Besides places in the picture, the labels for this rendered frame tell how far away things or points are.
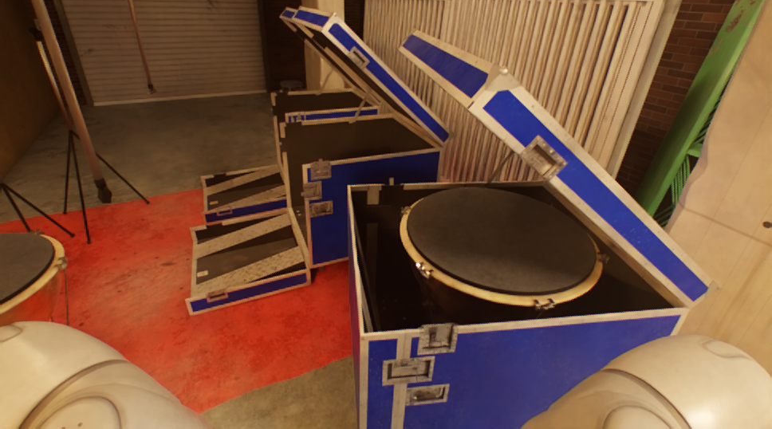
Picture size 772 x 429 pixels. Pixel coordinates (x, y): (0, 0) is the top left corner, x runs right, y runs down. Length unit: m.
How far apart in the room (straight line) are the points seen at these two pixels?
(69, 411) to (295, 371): 1.99
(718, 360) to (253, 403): 2.06
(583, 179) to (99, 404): 1.05
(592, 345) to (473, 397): 0.47
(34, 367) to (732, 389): 0.72
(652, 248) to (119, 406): 1.34
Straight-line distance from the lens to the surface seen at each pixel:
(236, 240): 3.29
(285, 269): 2.82
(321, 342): 2.50
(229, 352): 2.57
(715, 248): 1.84
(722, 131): 1.74
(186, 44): 8.05
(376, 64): 2.29
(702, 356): 0.58
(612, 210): 1.24
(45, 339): 0.58
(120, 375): 0.51
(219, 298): 2.78
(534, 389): 1.70
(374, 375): 1.40
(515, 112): 0.95
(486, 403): 1.68
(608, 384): 0.50
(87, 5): 8.09
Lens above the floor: 1.90
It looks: 27 degrees down
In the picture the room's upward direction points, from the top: 2 degrees clockwise
